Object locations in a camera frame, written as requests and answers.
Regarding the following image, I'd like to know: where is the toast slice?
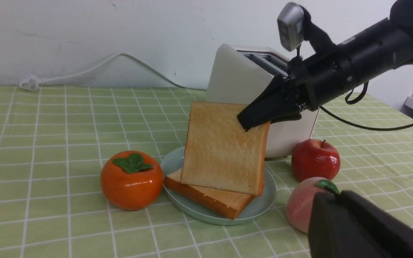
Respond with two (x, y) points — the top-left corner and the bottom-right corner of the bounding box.
(180, 101), (270, 196)
(164, 169), (256, 220)

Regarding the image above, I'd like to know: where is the green checkered tablecloth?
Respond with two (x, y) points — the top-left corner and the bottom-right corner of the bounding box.
(0, 86), (413, 258)

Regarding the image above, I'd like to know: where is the white toaster power cord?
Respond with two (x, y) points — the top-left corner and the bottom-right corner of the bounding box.
(19, 52), (207, 92)

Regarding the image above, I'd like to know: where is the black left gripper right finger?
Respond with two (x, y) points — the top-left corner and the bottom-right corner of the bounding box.
(339, 190), (413, 258)

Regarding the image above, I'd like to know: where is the light blue plate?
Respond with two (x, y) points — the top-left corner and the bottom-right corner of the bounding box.
(161, 147), (276, 226)

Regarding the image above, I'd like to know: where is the white toaster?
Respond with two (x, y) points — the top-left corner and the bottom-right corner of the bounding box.
(206, 44), (319, 158)

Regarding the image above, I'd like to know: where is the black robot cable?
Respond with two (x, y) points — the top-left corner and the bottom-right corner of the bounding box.
(318, 82), (413, 132)

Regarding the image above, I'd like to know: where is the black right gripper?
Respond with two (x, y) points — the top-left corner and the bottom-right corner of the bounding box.
(237, 50), (346, 131)

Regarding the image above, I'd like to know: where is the red apple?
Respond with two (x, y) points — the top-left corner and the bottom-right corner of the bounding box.
(291, 139), (341, 182)

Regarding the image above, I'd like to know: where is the pink peach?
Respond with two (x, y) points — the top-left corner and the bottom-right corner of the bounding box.
(286, 177), (340, 234)

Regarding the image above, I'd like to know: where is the orange persimmon with green leaf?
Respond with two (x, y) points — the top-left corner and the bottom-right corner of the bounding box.
(100, 150), (164, 211)

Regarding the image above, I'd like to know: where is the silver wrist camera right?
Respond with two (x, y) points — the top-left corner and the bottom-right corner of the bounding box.
(277, 2), (311, 51)

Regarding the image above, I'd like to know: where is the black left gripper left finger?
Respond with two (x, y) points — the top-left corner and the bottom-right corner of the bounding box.
(308, 192), (383, 258)

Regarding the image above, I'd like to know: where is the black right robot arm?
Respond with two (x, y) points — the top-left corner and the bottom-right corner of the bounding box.
(237, 0), (413, 258)

